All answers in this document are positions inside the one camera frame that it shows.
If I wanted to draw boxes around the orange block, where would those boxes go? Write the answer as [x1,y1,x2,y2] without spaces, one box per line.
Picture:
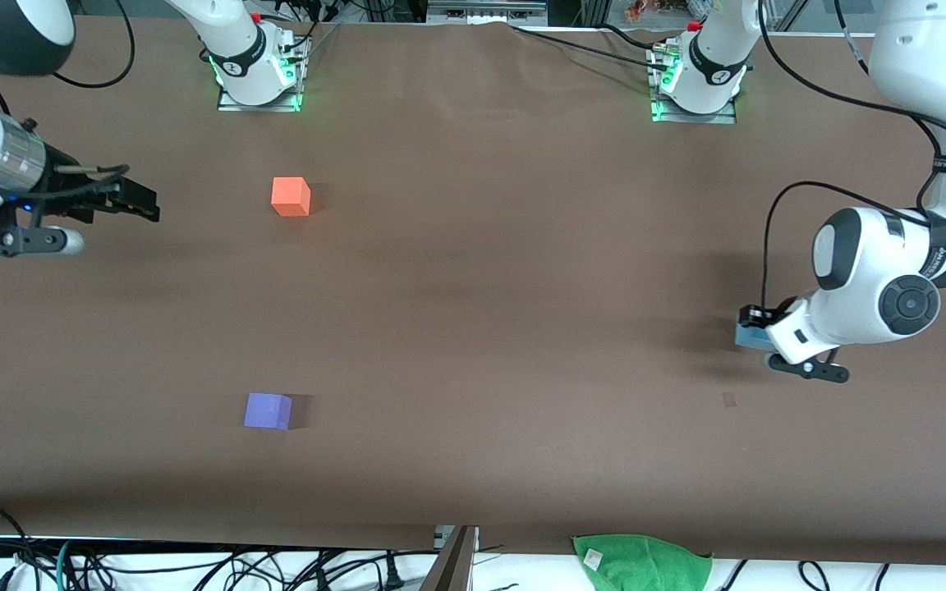
[271,176,312,218]

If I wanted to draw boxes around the purple block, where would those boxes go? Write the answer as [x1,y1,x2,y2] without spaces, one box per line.
[244,392,293,431]

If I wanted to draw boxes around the brown table cover sheet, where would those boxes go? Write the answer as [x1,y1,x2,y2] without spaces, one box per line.
[0,16,946,567]

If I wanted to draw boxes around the green cloth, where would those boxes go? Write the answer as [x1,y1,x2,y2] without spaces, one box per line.
[572,534,714,591]

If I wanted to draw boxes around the colourful background objects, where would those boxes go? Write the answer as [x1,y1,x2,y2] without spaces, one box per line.
[625,0,708,24]

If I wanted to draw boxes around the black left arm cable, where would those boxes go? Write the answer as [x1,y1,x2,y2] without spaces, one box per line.
[756,0,946,309]

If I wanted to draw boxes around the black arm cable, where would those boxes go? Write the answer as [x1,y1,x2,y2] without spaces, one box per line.
[756,0,946,309]
[53,0,136,89]

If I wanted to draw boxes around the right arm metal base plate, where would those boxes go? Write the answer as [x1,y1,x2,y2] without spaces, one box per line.
[217,33,310,112]

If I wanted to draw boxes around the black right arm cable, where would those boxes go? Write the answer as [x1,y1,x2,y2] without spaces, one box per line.
[53,0,136,89]

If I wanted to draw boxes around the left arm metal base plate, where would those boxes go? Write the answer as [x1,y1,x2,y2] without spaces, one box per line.
[647,45,741,124]

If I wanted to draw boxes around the black cable across table edge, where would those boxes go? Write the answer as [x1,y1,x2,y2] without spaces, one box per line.
[510,25,671,71]

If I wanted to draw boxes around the aluminium profile post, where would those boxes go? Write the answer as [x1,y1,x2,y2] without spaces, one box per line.
[420,525,480,591]

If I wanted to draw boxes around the aluminium frame rail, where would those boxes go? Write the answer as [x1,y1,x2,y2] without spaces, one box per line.
[426,0,549,25]

